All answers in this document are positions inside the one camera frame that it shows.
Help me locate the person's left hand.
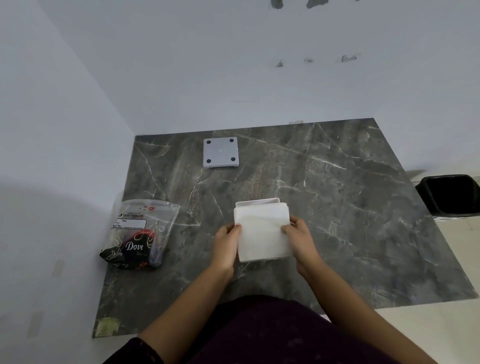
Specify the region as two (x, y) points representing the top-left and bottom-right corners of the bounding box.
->
(211, 223), (242, 274)

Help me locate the person's dark maroon clothing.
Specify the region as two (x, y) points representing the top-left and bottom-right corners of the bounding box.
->
(103, 295), (402, 364)

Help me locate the grey square scale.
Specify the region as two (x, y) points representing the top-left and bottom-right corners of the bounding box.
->
(203, 137), (239, 169)

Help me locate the person's left forearm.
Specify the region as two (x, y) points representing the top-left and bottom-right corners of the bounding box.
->
(138, 259), (235, 357)

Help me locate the person's right hand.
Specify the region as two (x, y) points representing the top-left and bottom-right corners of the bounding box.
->
(281, 215), (322, 277)

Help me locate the clear plastic pouch with packets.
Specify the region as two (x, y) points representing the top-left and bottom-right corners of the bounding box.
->
(99, 199), (181, 269)

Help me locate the person's right forearm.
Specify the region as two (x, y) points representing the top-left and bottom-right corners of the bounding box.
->
(300, 258), (439, 364)

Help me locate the black waste bin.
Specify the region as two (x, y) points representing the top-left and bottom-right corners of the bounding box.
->
(415, 174), (480, 217)

